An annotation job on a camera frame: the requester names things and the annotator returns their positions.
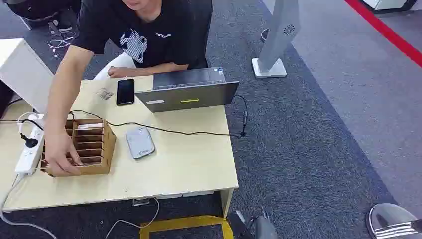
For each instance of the person's left hand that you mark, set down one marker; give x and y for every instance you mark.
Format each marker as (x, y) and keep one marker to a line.
(118, 72)

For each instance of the person's right hand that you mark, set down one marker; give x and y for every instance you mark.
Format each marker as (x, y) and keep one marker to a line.
(59, 151)

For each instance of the wooden card box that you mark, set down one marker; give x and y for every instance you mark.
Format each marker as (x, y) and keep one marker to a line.
(99, 145)

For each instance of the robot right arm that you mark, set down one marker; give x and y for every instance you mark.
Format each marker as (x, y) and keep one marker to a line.
(390, 219)

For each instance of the black smartphone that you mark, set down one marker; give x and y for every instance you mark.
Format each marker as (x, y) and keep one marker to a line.
(125, 91)

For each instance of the white power strip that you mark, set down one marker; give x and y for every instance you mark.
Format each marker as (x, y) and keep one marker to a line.
(30, 155)

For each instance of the black power plug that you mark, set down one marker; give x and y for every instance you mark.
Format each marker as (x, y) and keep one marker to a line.
(31, 142)

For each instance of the white card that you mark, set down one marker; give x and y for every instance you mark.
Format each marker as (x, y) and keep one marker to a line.
(89, 126)

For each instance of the person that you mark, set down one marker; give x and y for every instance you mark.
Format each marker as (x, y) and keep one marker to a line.
(158, 39)

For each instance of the grey card reader device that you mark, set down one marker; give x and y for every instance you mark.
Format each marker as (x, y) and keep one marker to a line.
(140, 143)

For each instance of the grey laptop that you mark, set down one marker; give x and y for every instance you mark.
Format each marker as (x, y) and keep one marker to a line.
(188, 97)

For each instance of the white cabinet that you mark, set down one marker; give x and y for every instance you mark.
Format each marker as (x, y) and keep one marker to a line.
(23, 71)

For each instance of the black office chair backrest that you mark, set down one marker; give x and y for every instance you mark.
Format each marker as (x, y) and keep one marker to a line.
(202, 33)

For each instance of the black swivel chair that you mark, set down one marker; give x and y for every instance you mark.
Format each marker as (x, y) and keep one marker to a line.
(39, 10)

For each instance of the pale wooden desk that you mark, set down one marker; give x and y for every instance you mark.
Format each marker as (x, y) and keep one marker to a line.
(178, 165)

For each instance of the yellow floor tape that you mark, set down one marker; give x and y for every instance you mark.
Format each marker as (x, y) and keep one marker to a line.
(188, 222)

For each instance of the grey stand with white base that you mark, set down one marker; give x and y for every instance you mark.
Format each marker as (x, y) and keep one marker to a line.
(278, 36)

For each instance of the red floor tape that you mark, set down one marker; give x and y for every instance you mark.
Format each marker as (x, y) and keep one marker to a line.
(385, 31)

